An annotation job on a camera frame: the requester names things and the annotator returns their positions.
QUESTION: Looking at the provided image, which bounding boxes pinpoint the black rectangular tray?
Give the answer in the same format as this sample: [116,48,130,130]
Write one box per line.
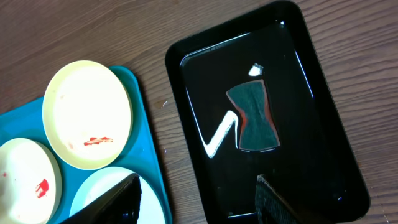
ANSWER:
[165,1,370,223]

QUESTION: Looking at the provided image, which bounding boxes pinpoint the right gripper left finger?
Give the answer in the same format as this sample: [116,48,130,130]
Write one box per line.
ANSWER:
[62,174,142,224]

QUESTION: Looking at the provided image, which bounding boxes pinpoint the green plate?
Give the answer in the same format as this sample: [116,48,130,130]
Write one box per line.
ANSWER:
[42,60,133,170]
[1,138,62,223]

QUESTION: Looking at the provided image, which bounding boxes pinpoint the teal plastic serving tray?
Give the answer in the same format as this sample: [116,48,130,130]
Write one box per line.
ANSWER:
[1,65,173,223]

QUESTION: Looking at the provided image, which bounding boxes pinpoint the light blue plate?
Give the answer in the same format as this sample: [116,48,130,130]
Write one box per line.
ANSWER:
[69,167,168,224]

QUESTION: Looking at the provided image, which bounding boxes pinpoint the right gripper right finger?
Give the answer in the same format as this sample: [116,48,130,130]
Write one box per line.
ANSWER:
[255,175,302,224]

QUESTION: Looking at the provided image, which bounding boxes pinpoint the green and red sponge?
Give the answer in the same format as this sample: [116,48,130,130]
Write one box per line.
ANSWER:
[226,80,280,152]

